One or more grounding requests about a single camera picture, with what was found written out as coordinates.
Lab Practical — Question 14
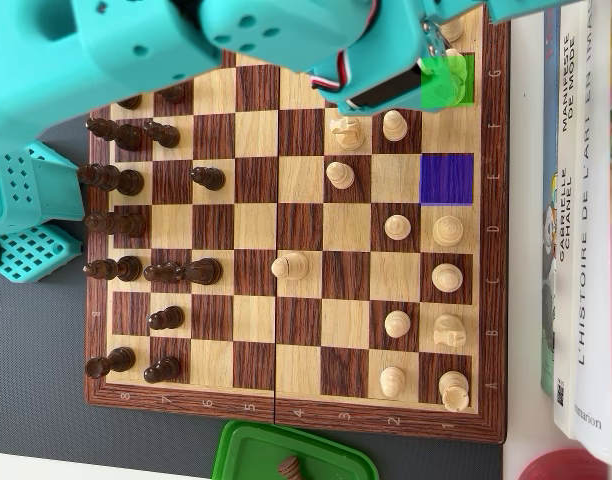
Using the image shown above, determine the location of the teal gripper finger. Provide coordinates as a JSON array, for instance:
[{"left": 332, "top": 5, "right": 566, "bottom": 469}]
[{"left": 420, "top": 17, "right": 451, "bottom": 109}]

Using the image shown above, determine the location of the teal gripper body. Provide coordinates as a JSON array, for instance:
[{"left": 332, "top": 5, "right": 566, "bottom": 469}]
[{"left": 315, "top": 0, "right": 427, "bottom": 115}]

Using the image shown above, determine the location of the light wooden king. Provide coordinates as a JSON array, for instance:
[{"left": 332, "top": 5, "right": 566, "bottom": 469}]
[{"left": 444, "top": 47, "right": 470, "bottom": 107}]

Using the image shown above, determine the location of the light wooden pawn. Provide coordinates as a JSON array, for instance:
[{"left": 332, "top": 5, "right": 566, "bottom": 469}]
[
  {"left": 384, "top": 214, "right": 412, "bottom": 240},
  {"left": 382, "top": 109, "right": 409, "bottom": 142},
  {"left": 384, "top": 310, "right": 412, "bottom": 338},
  {"left": 325, "top": 161, "right": 356, "bottom": 190},
  {"left": 379, "top": 366, "right": 406, "bottom": 400}
]

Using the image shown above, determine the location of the light wooden knight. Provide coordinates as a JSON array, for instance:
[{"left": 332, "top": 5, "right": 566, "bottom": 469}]
[
  {"left": 433, "top": 313, "right": 467, "bottom": 349},
  {"left": 329, "top": 115, "right": 365, "bottom": 152}
]

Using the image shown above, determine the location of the blue illustrated book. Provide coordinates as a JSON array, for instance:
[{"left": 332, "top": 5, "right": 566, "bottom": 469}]
[{"left": 539, "top": 7, "right": 562, "bottom": 399}]

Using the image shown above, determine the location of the light pawn left of centre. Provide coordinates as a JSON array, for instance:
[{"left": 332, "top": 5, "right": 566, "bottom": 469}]
[{"left": 270, "top": 252, "right": 310, "bottom": 281}]

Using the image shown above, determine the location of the dark wooden bishop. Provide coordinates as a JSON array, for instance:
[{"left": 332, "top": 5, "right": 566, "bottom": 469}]
[
  {"left": 85, "top": 117, "right": 143, "bottom": 152},
  {"left": 83, "top": 255, "right": 143, "bottom": 282}
]

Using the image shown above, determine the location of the white Gabrielle Chanel book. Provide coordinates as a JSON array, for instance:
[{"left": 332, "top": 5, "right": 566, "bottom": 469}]
[{"left": 553, "top": 2, "right": 585, "bottom": 441}]

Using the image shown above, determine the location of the wooden chessboard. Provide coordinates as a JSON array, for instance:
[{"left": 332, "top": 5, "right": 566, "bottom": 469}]
[{"left": 84, "top": 9, "right": 511, "bottom": 446}]

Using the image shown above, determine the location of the dark wooden king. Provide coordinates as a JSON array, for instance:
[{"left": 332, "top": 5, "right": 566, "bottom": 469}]
[{"left": 77, "top": 163, "right": 145, "bottom": 197}]

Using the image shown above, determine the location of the dark wooden queen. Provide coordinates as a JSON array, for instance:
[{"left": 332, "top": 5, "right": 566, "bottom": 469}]
[{"left": 84, "top": 211, "right": 147, "bottom": 239}]

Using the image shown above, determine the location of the dark wooden rook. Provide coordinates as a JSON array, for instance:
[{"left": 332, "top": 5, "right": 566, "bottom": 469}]
[{"left": 84, "top": 346, "right": 136, "bottom": 380}]

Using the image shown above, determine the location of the green plastic container lid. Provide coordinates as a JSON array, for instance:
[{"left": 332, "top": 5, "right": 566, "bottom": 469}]
[{"left": 210, "top": 419, "right": 380, "bottom": 480}]

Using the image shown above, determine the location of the red round container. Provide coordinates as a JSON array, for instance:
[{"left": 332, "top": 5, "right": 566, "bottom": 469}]
[{"left": 518, "top": 448, "right": 612, "bottom": 480}]

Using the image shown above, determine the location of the dark grey mat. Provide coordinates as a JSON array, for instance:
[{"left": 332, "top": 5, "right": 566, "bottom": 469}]
[{"left": 0, "top": 117, "right": 505, "bottom": 480}]

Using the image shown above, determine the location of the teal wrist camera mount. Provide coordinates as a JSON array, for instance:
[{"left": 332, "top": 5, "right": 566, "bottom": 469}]
[{"left": 425, "top": 0, "right": 585, "bottom": 26}]

